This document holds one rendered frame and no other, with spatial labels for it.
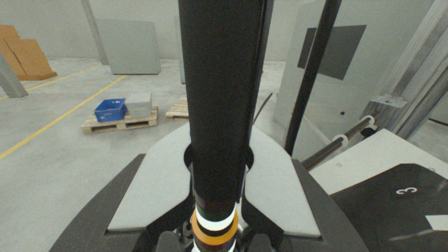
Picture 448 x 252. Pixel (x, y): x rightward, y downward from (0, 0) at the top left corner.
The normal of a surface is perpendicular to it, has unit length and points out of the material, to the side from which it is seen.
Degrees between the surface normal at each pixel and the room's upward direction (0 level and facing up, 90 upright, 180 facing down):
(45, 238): 0
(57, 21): 90
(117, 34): 90
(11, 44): 90
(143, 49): 90
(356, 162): 50
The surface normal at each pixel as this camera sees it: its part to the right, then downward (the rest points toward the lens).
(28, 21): 0.21, 0.51
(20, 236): 0.04, -0.86
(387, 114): -0.82, 0.26
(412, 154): -0.74, -0.58
